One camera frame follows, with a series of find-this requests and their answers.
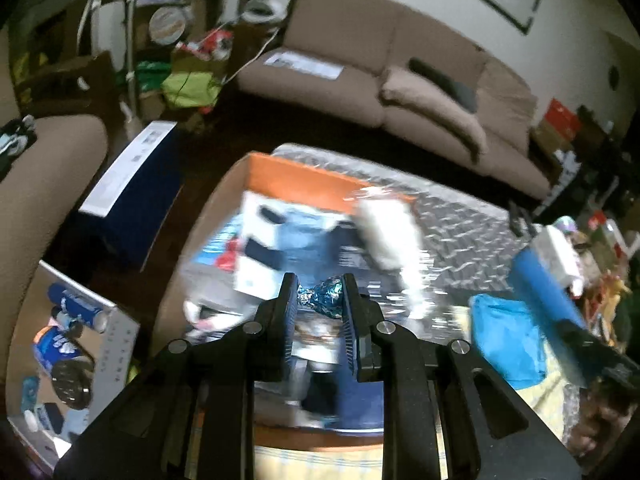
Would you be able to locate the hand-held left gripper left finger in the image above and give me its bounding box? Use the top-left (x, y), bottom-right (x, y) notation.
top-left (52, 272), bottom-right (301, 480)

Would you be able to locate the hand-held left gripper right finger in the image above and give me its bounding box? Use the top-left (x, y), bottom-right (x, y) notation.
top-left (341, 272), bottom-right (583, 480)

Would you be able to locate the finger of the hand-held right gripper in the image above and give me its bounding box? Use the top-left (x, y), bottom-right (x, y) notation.
top-left (514, 247), bottom-right (640, 401)

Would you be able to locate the crinkled blue foil wrapper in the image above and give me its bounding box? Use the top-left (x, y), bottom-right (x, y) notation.
top-left (297, 280), bottom-right (346, 318)

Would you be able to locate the white blue packet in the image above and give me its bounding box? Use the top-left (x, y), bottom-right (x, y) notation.
top-left (235, 192), bottom-right (361, 296)

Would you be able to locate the white plastic packet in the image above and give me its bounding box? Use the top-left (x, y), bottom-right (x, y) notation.
top-left (357, 187), bottom-right (426, 321)

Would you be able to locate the orange cardboard box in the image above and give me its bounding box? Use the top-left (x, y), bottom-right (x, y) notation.
top-left (152, 152), bottom-right (446, 456)

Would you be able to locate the person's right hand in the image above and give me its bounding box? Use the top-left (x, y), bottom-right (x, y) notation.
top-left (570, 385), bottom-right (633, 461)

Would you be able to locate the white rectangular box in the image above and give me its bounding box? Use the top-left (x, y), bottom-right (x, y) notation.
top-left (530, 225), bottom-right (583, 286)

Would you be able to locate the teal plastic bag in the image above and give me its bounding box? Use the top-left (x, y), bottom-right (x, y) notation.
top-left (470, 294), bottom-right (547, 391)

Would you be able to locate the yellow toy figure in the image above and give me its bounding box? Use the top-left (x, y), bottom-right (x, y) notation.
top-left (597, 270), bottom-right (631, 306)

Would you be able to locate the grey patterned mat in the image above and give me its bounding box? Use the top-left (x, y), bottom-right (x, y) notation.
top-left (272, 142), bottom-right (531, 321)

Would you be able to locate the yellow checked cloth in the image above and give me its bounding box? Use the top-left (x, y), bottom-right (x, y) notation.
top-left (252, 305), bottom-right (601, 480)

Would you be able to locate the white cardboard box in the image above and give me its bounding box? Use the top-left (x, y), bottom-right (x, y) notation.
top-left (552, 150), bottom-right (583, 196)

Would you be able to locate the red box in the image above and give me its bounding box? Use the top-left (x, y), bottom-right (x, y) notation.
top-left (544, 97), bottom-right (583, 136)

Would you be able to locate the open grey cardboard box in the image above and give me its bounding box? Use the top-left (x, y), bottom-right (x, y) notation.
top-left (10, 260), bottom-right (141, 466)

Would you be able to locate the brown cushion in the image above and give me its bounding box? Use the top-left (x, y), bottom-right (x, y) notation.
top-left (380, 66), bottom-right (488, 158)

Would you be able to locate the long blue white box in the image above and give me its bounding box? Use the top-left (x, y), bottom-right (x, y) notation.
top-left (77, 121), bottom-right (183, 271)

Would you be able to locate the black round lid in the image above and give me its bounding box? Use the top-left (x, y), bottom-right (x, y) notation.
top-left (52, 362), bottom-right (96, 411)

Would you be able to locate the dark flat cushion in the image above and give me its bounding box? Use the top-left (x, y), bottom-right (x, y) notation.
top-left (409, 57), bottom-right (476, 111)

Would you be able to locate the brown sofa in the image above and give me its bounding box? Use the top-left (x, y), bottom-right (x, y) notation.
top-left (235, 0), bottom-right (551, 201)

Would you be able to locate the blue white can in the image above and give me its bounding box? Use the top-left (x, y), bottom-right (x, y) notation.
top-left (32, 326), bottom-right (96, 376)

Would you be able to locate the green bag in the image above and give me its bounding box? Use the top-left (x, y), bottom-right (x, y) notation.
top-left (161, 71), bottom-right (221, 111)

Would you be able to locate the white paper sheet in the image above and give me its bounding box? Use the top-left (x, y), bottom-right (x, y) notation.
top-left (262, 50), bottom-right (346, 80)

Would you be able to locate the red white toy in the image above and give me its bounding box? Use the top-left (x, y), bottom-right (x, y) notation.
top-left (175, 30), bottom-right (233, 61)

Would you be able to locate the white pole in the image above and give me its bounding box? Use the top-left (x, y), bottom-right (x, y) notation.
top-left (122, 0), bottom-right (143, 141)

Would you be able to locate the round white plate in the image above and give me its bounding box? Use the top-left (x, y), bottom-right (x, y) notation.
top-left (149, 6), bottom-right (190, 47)

